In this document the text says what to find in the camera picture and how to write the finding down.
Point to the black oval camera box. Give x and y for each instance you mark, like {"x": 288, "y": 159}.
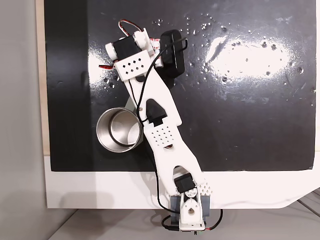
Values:
{"x": 172, "y": 55}

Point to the grey table clamp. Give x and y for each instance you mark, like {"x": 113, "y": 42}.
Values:
{"x": 175, "y": 207}

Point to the black table mat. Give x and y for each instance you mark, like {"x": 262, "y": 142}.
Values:
{"x": 237, "y": 120}

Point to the grey-green steel mug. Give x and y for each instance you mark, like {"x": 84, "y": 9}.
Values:
{"x": 120, "y": 127}

